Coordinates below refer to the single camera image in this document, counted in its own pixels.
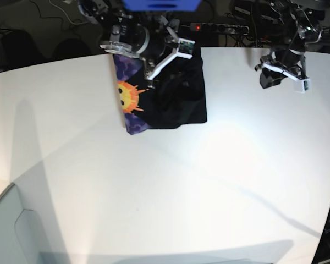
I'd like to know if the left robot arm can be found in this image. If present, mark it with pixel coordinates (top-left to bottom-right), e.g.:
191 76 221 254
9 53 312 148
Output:
255 1 322 93

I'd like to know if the black T-shirt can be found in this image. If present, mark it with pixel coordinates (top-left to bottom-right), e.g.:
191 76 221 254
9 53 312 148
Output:
113 47 207 135

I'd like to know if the blue plastic box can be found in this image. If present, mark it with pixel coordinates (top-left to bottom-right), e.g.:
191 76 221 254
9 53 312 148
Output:
123 0 201 12

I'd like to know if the black power strip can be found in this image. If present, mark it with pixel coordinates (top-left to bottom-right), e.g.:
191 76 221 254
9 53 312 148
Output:
182 22 250 36

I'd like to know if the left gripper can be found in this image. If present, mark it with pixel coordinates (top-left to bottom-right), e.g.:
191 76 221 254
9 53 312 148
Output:
260 46 304 89

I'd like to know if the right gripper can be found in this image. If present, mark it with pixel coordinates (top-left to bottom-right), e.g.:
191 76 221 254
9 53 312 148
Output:
142 30 173 62

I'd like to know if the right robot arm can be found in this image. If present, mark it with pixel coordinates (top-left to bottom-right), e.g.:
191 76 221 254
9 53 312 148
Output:
78 0 178 64

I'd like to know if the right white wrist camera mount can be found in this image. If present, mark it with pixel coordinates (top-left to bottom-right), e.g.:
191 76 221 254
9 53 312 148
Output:
141 15 195 88

